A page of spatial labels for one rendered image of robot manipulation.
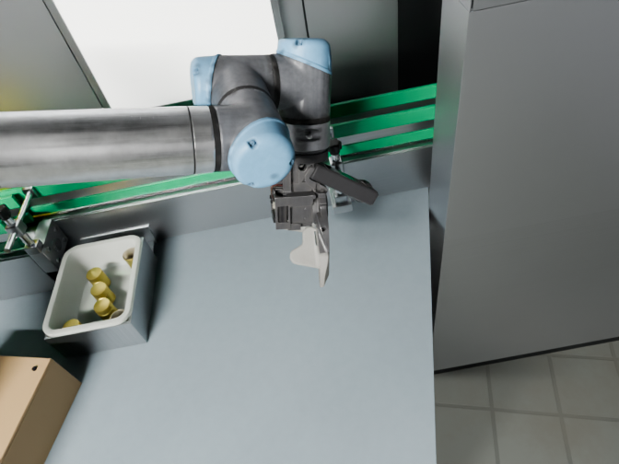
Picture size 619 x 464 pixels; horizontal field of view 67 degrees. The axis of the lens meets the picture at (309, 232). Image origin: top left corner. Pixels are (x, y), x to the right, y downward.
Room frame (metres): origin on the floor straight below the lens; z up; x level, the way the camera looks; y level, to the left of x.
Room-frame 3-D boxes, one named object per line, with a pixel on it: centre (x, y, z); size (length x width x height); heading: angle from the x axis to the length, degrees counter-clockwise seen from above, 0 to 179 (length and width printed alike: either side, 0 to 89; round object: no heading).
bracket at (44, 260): (0.75, 0.56, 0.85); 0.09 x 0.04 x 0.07; 178
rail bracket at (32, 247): (0.73, 0.56, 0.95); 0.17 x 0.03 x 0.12; 178
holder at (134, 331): (0.66, 0.45, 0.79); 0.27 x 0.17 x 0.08; 178
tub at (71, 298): (0.63, 0.45, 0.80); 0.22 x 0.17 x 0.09; 178
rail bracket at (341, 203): (0.71, -0.08, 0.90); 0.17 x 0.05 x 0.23; 178
